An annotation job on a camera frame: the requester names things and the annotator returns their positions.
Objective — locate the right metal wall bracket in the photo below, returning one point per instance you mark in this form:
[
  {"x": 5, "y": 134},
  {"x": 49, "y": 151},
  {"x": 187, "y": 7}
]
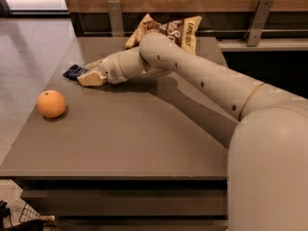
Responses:
[{"x": 254, "y": 33}]

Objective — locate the metal wall bracket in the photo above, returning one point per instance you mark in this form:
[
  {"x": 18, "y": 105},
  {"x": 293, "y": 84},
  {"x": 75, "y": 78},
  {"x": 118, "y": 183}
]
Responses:
[
  {"x": 116, "y": 19},
  {"x": 254, "y": 33}
]

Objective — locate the orange fruit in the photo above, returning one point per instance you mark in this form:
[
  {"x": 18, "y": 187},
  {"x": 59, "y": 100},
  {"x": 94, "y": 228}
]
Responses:
[{"x": 51, "y": 103}]

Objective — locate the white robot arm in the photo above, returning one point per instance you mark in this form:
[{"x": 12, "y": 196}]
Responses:
[{"x": 267, "y": 169}]

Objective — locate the grey table drawer unit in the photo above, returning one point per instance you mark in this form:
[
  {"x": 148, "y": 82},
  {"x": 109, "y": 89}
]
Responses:
[{"x": 131, "y": 204}]

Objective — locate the brown yellow chip bag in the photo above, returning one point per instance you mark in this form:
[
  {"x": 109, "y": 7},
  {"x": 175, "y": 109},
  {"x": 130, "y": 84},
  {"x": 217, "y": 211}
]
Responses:
[{"x": 179, "y": 31}]

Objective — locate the black wire basket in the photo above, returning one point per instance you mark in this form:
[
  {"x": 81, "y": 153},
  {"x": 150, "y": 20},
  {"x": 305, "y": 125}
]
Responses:
[{"x": 29, "y": 219}]

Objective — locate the dark blue rxbar wrapper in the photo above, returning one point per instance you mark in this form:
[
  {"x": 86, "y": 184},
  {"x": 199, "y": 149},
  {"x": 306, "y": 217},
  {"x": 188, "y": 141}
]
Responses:
[{"x": 74, "y": 72}]

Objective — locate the left metal wall bracket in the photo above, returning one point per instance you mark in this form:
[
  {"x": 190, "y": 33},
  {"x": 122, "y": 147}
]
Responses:
[{"x": 116, "y": 19}]

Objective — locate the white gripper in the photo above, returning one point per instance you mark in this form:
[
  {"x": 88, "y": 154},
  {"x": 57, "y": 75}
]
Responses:
[{"x": 110, "y": 68}]

